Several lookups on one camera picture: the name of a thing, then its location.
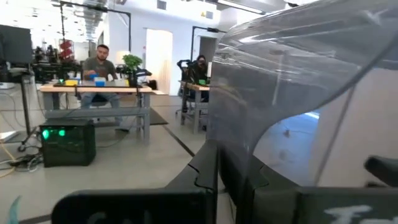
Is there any black computer with green lights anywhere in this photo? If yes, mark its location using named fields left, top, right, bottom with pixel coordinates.
left=39, top=118, right=97, bottom=168

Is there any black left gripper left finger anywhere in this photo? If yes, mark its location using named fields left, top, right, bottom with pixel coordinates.
left=51, top=139, right=219, bottom=224

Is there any person seated by wall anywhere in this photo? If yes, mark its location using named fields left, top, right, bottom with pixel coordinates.
left=185, top=55, right=210, bottom=104

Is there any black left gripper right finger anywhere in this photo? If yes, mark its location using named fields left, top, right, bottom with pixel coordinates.
left=219, top=146, right=398, bottom=224

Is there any person seated at table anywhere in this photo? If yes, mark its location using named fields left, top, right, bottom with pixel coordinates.
left=80, top=44, right=124, bottom=125

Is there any clear plastic bag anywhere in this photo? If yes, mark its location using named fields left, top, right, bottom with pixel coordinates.
left=206, top=0, right=398, bottom=189

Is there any floor cable bundle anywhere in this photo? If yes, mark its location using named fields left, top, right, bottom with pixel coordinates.
left=0, top=139, right=44, bottom=179

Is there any green potted plant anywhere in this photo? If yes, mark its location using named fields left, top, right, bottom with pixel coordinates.
left=121, top=54, right=144, bottom=73

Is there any wooden top side table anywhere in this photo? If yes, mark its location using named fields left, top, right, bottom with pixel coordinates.
left=178, top=80, right=211, bottom=135

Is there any white lamp shade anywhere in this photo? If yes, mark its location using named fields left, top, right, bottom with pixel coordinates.
left=115, top=50, right=131, bottom=65

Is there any black monitor screen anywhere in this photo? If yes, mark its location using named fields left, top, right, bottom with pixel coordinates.
left=0, top=24, right=34, bottom=65

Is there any wooden top work table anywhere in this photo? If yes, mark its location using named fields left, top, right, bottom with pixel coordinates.
left=39, top=81, right=154, bottom=146

